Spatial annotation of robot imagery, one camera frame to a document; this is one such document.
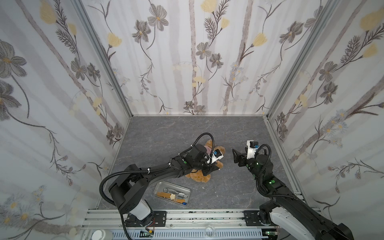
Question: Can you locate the brown teddy bear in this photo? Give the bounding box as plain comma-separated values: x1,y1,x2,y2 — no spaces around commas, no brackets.
186,140,226,183

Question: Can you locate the pink teddy hoodie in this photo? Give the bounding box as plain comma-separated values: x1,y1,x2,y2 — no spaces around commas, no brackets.
205,146,212,154

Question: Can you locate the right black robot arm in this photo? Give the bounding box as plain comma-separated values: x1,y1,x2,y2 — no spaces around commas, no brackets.
232,145,354,240

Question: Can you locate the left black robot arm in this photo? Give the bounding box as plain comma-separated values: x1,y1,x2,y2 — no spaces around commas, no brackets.
99,144,225,227

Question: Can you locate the metal tray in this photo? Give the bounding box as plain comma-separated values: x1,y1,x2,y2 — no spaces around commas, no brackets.
154,182,191,206

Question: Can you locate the wooden brush in tray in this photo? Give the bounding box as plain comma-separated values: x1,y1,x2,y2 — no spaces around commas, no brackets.
155,192,187,205

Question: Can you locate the white round cap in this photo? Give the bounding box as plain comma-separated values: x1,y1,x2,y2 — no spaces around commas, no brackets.
91,230,113,240

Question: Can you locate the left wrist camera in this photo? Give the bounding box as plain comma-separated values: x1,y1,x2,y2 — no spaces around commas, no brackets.
206,149,224,165

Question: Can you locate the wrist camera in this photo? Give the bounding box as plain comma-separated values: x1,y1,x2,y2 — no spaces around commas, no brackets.
206,149,224,165
247,140,259,160

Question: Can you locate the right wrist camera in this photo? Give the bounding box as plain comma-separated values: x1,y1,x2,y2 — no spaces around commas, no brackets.
247,140,259,160

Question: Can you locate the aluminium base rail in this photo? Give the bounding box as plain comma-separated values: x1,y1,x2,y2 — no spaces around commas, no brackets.
79,209,297,240

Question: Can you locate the black corrugated cable hose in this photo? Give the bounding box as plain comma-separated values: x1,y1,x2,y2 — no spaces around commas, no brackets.
98,132,216,207

